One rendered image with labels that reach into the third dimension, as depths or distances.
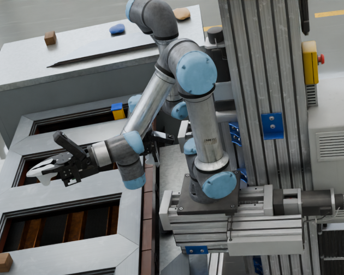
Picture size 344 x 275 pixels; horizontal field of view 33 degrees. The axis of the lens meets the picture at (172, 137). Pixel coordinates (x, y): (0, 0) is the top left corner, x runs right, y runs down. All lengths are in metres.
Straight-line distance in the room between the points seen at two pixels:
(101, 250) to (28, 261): 0.31
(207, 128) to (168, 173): 1.12
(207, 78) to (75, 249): 1.03
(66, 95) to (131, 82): 0.39
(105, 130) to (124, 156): 1.27
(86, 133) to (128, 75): 0.45
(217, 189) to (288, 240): 0.33
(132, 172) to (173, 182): 1.03
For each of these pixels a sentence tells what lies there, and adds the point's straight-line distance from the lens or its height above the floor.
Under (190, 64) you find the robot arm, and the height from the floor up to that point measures 1.67.
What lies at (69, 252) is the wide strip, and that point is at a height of 0.85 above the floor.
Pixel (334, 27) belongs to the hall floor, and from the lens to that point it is 5.62.
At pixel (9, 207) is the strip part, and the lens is 2.78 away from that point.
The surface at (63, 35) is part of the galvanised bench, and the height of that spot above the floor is 1.05.
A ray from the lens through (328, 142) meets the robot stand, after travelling 2.13.
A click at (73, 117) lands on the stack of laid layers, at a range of 3.31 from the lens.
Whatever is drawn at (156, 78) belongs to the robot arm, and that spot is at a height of 1.57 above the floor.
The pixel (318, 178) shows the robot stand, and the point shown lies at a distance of 2.23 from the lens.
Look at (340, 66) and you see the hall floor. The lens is 4.97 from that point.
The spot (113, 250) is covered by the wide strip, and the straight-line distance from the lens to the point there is 2.34.
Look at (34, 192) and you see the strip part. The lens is 2.80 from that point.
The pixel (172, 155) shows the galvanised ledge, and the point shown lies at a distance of 3.02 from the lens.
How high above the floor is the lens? 2.43
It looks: 34 degrees down
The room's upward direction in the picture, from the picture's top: 14 degrees counter-clockwise
